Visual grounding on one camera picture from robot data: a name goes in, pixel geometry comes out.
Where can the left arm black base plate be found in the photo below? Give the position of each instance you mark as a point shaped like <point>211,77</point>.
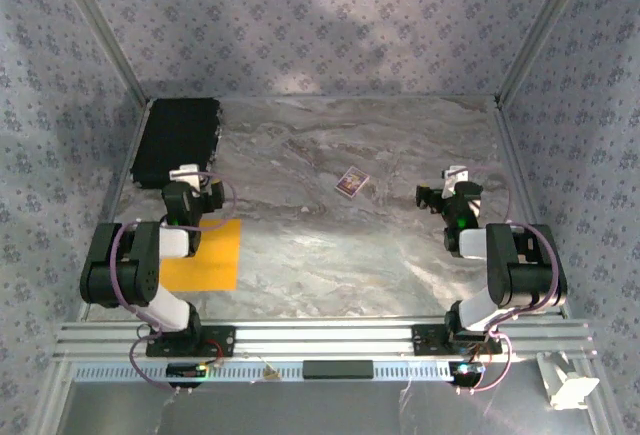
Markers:
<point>220,341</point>

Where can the aluminium mounting rail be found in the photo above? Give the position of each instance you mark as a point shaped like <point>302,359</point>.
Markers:
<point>320,337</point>

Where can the grey metal lower shelf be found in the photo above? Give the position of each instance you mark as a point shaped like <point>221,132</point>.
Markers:
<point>320,410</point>

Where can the white plastic bracket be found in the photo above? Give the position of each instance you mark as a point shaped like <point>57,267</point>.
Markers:
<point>570,387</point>

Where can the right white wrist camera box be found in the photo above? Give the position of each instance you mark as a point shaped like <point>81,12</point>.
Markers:
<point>454,177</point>

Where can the black bar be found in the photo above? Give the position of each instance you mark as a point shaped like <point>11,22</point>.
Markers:
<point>337,370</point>

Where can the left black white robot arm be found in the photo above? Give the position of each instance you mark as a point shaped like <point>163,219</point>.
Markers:
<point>140,265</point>

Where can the small tan tag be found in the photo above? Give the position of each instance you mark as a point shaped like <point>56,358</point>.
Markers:
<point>271,374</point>

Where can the small controller board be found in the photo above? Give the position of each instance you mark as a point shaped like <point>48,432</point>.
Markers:
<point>185,371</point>
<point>466,370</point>

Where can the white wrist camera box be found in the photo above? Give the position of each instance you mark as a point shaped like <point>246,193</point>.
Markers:
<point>454,177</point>
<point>183,171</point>

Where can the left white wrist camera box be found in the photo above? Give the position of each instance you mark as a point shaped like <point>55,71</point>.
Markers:
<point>183,171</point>

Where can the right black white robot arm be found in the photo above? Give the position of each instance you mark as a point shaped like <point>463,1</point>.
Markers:
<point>500,265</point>

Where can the purple card box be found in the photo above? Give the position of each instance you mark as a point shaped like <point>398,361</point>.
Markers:
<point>351,182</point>

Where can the black hard case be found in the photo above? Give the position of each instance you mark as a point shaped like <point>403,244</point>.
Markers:
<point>175,135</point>

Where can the aluminium table side rail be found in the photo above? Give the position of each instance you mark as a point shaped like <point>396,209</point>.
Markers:
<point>522,180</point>
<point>123,182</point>

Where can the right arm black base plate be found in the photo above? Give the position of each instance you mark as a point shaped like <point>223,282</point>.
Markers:
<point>425,341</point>

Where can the orange paper sheet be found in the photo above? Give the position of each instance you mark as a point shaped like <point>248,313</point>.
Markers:
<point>220,265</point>

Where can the aluminium frame post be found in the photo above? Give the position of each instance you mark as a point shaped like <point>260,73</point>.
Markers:
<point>542,30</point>
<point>102,30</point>

